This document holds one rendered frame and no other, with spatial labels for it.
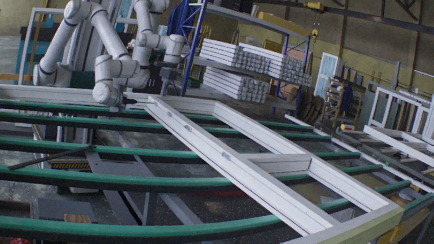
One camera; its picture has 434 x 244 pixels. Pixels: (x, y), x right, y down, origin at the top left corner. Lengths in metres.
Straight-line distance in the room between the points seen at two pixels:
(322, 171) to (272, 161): 0.26
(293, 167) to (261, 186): 0.35
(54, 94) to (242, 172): 1.08
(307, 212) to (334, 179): 0.47
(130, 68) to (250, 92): 4.61
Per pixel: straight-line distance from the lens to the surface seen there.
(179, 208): 1.03
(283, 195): 1.03
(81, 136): 2.79
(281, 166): 1.38
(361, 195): 1.32
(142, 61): 2.54
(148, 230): 0.80
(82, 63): 2.63
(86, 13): 1.92
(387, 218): 1.10
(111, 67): 1.50
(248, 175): 1.16
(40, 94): 1.81
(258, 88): 6.14
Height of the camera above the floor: 1.30
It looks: 14 degrees down
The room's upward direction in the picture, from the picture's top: 13 degrees clockwise
